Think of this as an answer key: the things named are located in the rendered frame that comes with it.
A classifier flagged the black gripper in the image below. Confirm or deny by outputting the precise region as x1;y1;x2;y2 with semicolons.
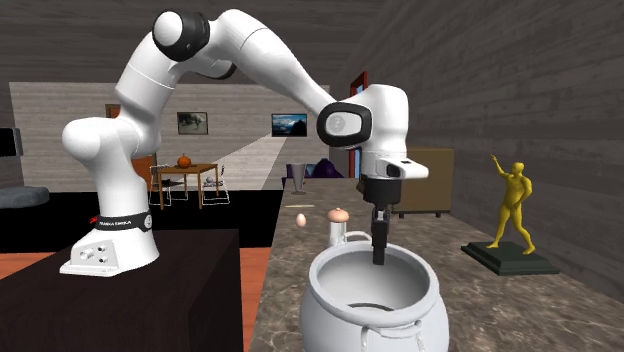
359;175;404;267

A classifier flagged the white shaker with pink cap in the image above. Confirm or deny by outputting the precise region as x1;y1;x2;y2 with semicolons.
326;206;351;247

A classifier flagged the brown cabinet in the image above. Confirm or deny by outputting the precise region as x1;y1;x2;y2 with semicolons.
392;146;456;219

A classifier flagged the purple sofa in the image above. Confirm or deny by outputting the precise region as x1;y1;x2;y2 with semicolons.
281;157;345;189

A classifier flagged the large white pot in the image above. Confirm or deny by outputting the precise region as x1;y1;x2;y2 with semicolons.
298;230;451;352

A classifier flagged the grey vase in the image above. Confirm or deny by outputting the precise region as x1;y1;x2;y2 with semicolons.
290;163;308;196

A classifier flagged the yellow figure on dark base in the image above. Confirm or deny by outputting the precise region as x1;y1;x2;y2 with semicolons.
460;153;562;277

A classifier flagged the wooden table with pumpkin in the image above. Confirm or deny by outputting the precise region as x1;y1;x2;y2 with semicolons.
156;152;220;211

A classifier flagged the dark robot stand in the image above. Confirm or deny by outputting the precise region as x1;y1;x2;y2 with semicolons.
0;227;245;352

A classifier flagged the dark grey armchair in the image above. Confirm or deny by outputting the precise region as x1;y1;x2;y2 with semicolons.
0;127;51;210

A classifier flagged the blue wall picture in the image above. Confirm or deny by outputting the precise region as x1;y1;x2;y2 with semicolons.
271;113;309;138

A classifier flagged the white wire chair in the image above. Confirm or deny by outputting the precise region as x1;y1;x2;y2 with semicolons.
148;164;189;207
201;164;231;206

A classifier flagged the grey wall picture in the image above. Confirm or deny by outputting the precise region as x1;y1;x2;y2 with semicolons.
176;111;209;136

